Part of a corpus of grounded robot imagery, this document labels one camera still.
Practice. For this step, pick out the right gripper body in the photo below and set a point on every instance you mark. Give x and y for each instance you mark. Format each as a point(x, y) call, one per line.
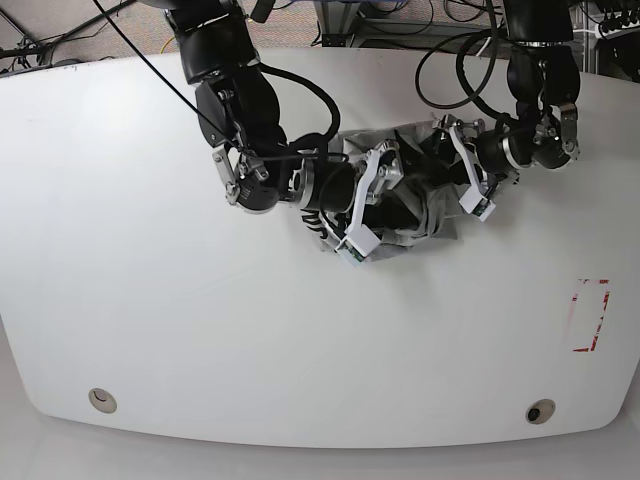
point(333, 194)

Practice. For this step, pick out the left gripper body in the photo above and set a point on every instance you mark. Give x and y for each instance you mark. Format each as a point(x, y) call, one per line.
point(473, 157)

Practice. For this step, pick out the grey T-shirt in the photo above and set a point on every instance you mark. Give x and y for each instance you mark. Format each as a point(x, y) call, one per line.
point(423, 205)

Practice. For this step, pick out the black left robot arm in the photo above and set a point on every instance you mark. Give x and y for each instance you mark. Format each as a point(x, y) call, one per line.
point(544, 80)

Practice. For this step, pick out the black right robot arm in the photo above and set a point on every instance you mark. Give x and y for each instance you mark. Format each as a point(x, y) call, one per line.
point(238, 109)

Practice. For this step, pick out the white power strip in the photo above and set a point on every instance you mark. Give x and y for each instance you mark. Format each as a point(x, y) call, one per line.
point(616, 26)

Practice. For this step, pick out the red tape rectangle marking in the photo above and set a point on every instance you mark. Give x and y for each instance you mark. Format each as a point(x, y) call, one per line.
point(587, 312)

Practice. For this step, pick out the black tripod on floor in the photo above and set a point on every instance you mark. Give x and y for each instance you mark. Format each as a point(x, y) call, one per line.
point(31, 54)

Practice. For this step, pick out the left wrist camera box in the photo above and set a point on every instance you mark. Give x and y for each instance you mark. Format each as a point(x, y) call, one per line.
point(477, 205)

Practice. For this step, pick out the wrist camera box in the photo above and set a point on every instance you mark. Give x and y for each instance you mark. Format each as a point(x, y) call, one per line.
point(477, 205)
point(357, 244)

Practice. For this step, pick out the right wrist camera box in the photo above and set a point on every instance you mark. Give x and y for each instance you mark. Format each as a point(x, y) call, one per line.
point(357, 244)

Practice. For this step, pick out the aluminium frame stand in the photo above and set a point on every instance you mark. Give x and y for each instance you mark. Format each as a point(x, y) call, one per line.
point(336, 20)

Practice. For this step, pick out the right table cable grommet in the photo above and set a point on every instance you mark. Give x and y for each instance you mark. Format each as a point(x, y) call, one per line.
point(540, 411)

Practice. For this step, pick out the table cable grommet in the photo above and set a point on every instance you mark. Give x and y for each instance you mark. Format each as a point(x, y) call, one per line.
point(540, 411)
point(102, 401)

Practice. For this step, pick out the left table cable grommet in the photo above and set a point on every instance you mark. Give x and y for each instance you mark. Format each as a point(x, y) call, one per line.
point(102, 401)

